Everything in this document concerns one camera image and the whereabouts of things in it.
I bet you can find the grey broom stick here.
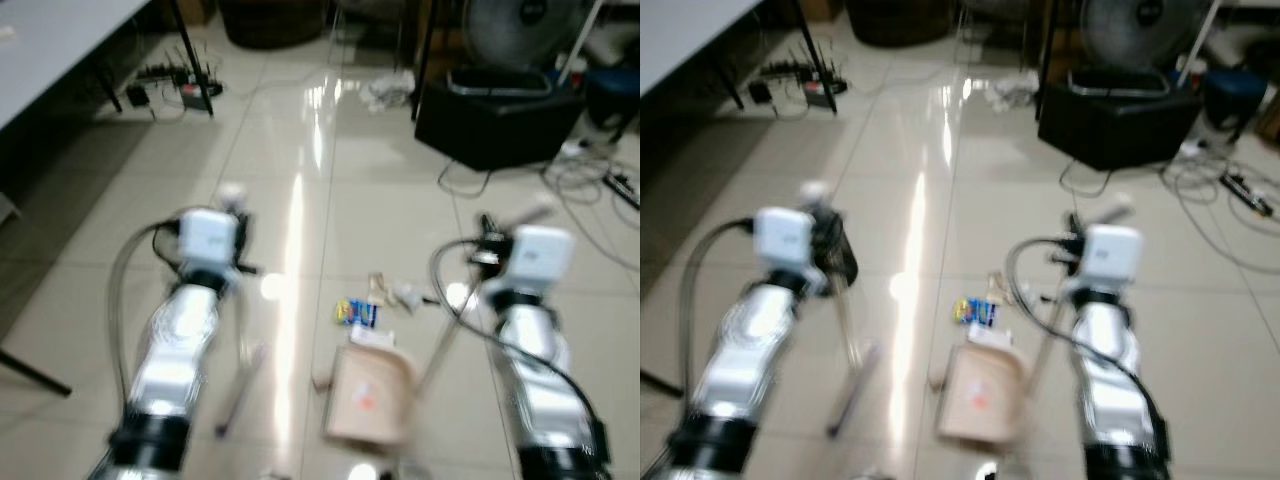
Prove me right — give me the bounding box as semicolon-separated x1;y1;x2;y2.
805;180;883;439

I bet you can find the beige long-handled dustpan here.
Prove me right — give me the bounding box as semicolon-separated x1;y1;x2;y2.
312;198;561;448
928;195;1136;448

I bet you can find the grey floor fan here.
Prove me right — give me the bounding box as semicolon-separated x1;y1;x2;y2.
447;0;593;98
1066;0;1213;98

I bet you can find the crumpled white paper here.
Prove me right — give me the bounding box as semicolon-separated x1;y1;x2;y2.
388;283;429;313

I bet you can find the blue yellow snack wrapper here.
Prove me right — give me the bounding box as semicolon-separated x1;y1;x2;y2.
955;297;1001;329
336;298;381;330

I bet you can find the large black box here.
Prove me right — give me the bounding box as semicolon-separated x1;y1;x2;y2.
1037;72;1204;171
414;72;587;172

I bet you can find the flat white paper scrap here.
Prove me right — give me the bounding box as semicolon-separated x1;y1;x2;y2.
347;326;399;353
968;322;1016;351

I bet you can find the black power strip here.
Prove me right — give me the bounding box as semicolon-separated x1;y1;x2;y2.
603;172;641;211
1220;172;1276;219

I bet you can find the black router with antennas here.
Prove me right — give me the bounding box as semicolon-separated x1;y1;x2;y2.
140;50;223;109
765;55;849;109

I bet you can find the white crumpled plastic bag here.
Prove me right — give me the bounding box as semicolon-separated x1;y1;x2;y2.
365;72;417;113
985;75;1041;109

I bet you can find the dark blue stool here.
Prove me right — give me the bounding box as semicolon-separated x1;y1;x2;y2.
1203;70;1269;131
585;68;641;131

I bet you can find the black furniture leg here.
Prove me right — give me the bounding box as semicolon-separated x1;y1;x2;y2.
0;345;73;397
640;368;686;396

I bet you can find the dark round basket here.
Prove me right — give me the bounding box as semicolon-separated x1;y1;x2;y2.
846;0;953;47
218;0;327;50

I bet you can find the white leaning pole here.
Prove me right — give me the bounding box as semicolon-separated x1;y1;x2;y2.
1178;0;1223;86
555;0;607;89

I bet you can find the grey table with black legs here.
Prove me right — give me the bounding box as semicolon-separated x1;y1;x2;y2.
0;0;216;131
640;0;839;113

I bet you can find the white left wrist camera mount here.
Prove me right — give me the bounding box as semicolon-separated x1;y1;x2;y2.
178;208;247;273
755;207;816;273

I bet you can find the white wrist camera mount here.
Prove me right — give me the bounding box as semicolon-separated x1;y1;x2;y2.
508;225;578;299
755;207;816;273
1082;224;1145;293
178;208;247;273

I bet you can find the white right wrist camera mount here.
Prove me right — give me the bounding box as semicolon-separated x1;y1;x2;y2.
508;225;578;299
1082;224;1145;293

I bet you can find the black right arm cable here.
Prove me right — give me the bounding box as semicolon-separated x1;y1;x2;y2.
430;237;606;451
1005;235;1171;441

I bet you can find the grey left arm hose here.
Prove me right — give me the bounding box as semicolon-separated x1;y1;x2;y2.
108;222;186;386
678;218;761;401

